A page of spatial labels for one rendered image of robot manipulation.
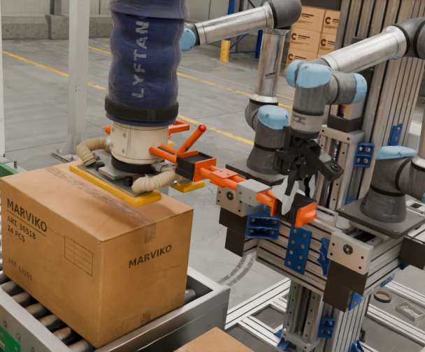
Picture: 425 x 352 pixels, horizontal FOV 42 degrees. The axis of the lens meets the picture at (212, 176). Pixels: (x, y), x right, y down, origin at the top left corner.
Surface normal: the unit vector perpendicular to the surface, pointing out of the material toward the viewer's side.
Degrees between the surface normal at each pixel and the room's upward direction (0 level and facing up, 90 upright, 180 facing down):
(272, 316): 0
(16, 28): 90
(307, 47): 94
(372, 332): 0
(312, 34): 88
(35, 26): 90
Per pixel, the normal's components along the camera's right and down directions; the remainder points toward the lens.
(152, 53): 0.18, 0.03
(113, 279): 0.74, 0.32
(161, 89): 0.58, 0.13
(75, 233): -0.66, 0.20
